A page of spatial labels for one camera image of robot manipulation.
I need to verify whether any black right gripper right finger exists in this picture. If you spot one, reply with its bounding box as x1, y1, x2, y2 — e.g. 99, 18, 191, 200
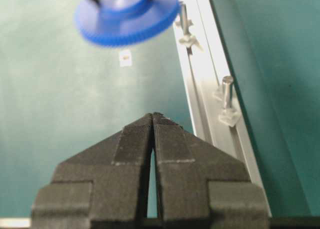
152, 112, 269, 229

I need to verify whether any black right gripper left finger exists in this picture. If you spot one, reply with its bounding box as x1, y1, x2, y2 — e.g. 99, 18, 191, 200
31, 113, 153, 229

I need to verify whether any large blue plastic gear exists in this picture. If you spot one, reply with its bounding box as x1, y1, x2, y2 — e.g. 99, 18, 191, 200
74, 0, 180, 47

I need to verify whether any steel shaft with gear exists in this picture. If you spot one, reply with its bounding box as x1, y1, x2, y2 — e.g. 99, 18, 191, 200
222, 75, 234, 109

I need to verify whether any bare steel shaft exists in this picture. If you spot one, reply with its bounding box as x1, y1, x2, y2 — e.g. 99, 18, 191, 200
179, 1, 189, 36

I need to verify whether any green table mat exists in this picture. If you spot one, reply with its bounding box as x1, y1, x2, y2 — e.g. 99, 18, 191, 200
0, 0, 320, 220

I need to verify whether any small white paper marker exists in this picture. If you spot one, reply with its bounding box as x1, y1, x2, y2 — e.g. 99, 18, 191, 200
119, 49, 133, 67

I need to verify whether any translucent plastic bracket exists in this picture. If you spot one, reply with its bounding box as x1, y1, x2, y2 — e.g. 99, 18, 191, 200
218, 108, 241, 127
174, 19, 194, 28
178, 34, 203, 51

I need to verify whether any aluminium extrusion rail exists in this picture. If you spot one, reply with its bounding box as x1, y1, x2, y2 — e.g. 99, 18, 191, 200
172, 0, 273, 218

